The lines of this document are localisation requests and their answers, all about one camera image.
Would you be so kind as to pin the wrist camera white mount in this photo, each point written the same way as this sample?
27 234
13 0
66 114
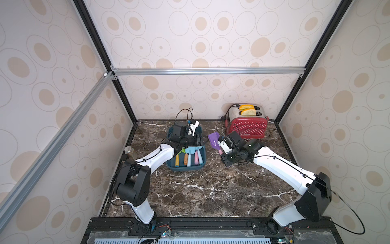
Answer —
223 144
192 124

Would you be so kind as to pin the light blue shovel mint handle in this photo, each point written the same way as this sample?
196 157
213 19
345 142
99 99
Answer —
191 153

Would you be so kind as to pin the green shovel orange handle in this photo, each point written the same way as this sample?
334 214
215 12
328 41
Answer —
186 157

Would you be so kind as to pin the glass spice jar silver lid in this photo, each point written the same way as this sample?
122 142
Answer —
130 152

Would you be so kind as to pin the teal plastic storage box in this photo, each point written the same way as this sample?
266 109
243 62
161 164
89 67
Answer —
171 163

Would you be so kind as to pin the bread slice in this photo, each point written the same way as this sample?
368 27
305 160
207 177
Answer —
248 112
246 106

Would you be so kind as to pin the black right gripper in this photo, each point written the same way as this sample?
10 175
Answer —
229 153

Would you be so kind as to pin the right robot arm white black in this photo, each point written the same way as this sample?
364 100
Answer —
314 189

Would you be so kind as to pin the dark amber glass jar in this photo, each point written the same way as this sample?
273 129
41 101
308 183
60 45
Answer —
124 157

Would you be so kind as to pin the purple shovel pink handle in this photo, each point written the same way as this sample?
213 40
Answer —
214 142
196 160

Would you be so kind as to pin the black corner frame post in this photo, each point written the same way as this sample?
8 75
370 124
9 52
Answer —
98 44
322 43

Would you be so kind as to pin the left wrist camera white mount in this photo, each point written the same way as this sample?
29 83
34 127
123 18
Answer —
192 124

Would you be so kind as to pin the back bread slice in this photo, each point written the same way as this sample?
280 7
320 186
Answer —
246 106

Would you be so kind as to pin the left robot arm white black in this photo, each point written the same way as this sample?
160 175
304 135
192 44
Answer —
133 179

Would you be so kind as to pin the front bread slice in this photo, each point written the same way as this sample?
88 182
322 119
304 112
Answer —
248 112

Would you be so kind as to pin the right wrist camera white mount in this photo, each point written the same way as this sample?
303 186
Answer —
223 144

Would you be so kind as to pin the black corner frame post right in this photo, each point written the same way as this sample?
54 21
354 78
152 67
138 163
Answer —
322 43

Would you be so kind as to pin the silver aluminium rail left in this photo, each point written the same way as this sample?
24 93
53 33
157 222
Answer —
28 181

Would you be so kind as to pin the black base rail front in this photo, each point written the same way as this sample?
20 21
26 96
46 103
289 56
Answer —
196 230

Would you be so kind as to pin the red polka dot toaster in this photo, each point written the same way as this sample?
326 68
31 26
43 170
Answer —
248 127

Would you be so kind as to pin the black corner frame post left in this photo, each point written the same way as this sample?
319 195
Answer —
98 44

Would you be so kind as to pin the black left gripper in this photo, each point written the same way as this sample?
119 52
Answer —
199 140

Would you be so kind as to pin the silver aluminium crossbar back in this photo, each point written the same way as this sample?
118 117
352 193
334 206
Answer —
219 71

